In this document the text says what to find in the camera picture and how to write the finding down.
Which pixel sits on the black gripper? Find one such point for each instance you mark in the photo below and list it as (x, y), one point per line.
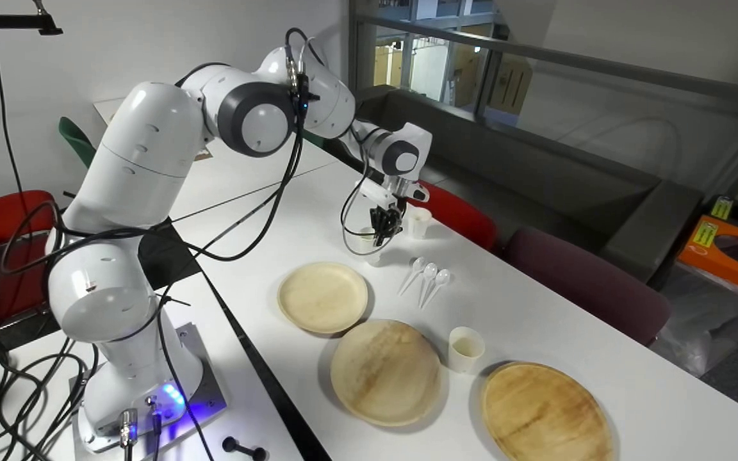
(388, 213)

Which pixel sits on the white paper cup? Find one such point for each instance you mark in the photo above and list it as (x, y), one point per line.
(420, 221)

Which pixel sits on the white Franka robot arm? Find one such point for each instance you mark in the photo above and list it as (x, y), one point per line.
(142, 145)

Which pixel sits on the small pale palm-leaf plate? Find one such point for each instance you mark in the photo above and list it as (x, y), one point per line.
(323, 298)

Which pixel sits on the short white sauce cup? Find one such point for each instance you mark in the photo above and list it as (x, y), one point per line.
(466, 350)

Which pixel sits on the medium pale palm-leaf plate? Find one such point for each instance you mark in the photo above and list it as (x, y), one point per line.
(384, 371)

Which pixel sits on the large brown palm-leaf plate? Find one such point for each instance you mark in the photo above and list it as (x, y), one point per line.
(545, 417)

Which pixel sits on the red upholstered chair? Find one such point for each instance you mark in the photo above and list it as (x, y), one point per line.
(461, 219)

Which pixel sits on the grey bench seat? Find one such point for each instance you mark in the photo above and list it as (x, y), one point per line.
(539, 182)

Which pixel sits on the yellow sign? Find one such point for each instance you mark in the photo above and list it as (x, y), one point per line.
(511, 83)

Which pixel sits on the maroon upholstered chair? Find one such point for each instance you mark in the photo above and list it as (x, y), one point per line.
(589, 284)

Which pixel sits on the grey metal handrail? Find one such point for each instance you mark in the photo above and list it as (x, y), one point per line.
(607, 65)

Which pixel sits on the orange recycling bin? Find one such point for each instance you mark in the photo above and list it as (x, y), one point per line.
(729, 260)

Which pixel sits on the red office chair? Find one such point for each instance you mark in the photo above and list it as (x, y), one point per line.
(6, 232)

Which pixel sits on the black overhead bar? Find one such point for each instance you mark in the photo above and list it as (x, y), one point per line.
(12, 22)

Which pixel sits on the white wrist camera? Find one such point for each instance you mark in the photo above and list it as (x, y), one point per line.
(416, 193)

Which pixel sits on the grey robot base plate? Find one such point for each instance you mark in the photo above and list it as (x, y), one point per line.
(197, 384)

